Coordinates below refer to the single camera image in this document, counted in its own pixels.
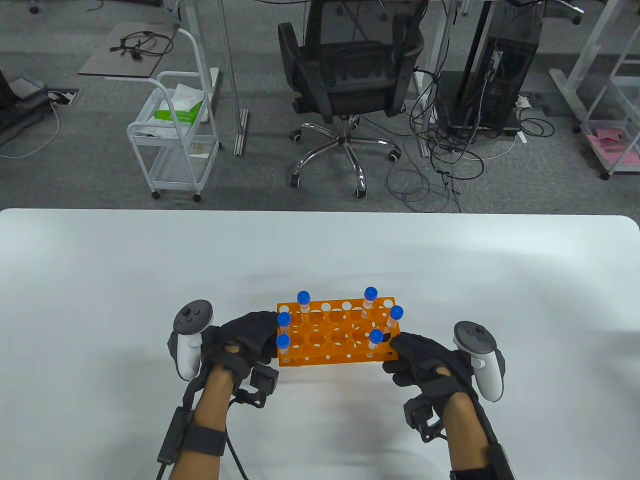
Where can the person's right hand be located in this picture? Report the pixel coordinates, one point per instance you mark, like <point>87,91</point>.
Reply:
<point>425,360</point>

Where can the person's left hand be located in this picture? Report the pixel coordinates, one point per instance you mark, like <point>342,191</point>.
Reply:
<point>240,340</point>

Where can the clear test tube blue cap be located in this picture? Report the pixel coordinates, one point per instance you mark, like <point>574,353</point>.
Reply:
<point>283,341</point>
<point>370,292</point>
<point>376,336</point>
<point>303,297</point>
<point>396,312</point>
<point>284,318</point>

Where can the orange test tube rack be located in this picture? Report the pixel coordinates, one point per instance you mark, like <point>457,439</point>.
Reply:
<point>337,360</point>

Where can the person's left forearm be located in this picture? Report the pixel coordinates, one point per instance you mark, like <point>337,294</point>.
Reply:
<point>210,405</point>

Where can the person's right forearm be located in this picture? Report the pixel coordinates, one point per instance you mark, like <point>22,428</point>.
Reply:
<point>467,435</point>

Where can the black and white tracking controller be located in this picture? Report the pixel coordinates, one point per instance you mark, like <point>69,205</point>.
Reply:
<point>189,355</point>
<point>487,372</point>

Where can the black labelled sensor box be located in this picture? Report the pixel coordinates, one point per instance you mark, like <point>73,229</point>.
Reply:
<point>172,435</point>
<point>505,462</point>

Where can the green packet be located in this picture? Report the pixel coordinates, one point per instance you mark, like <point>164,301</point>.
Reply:
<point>172,116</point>

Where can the white plastic bag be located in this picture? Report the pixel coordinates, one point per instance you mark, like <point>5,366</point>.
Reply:
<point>187,95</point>

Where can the white shelf trolley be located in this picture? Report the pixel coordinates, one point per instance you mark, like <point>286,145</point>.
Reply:
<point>605,175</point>

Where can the grey metal desk leg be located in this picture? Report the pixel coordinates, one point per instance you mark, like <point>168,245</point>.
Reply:
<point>440,45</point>
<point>231,75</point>

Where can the white power plug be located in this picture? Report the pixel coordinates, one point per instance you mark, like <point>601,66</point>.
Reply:
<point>522,101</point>

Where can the pink paper sheet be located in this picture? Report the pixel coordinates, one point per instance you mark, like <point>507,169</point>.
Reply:
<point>612,147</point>

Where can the black office chair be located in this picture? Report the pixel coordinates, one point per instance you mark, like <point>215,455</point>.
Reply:
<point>350,75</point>

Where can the black computer tower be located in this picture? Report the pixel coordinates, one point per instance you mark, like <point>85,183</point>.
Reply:
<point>500,75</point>

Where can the floor power outlet box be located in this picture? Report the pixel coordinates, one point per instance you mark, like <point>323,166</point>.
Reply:
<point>62,96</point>

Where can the black equipment base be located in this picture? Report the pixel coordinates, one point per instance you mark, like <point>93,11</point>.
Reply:
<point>15,107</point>

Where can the black chair base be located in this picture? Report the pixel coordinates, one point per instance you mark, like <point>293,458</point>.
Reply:
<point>576,19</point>

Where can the black castor wheel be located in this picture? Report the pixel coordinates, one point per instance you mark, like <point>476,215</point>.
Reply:
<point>34,7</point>

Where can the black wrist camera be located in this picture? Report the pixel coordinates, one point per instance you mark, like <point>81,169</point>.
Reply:
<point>262,380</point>
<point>420,415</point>

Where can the white desk frame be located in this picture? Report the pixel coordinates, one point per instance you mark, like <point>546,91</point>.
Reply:
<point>570,82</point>

